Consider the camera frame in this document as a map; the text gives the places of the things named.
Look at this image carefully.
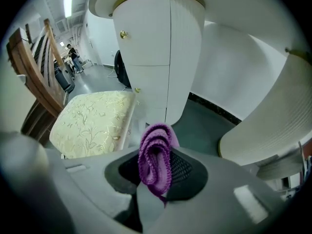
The reddish brown box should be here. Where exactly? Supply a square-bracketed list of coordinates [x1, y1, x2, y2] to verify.
[298, 141, 312, 178]

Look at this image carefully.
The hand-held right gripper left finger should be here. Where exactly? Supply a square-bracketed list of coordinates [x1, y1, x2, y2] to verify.
[0, 131, 142, 234]

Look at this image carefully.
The white curved counter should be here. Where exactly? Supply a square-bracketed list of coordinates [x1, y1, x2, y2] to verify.
[88, 0, 312, 167]

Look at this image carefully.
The black bin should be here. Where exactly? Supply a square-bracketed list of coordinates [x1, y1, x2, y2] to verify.
[54, 66, 76, 94]

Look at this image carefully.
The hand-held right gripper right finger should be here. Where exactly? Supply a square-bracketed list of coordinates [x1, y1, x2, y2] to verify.
[143, 146, 291, 234]

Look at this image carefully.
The brown wooden slatted frame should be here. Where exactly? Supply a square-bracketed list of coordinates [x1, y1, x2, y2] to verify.
[6, 18, 70, 146]

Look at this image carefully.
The grey step shelf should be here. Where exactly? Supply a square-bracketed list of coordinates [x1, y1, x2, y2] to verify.
[255, 155, 305, 195]

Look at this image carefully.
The ceiling light panel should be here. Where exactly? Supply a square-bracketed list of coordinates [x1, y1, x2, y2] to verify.
[63, 0, 73, 19]

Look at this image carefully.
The purple cloth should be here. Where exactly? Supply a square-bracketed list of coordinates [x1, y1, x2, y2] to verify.
[137, 122, 181, 208]

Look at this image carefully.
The cream upholstered footstool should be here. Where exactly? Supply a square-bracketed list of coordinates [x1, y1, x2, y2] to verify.
[49, 90, 137, 159]

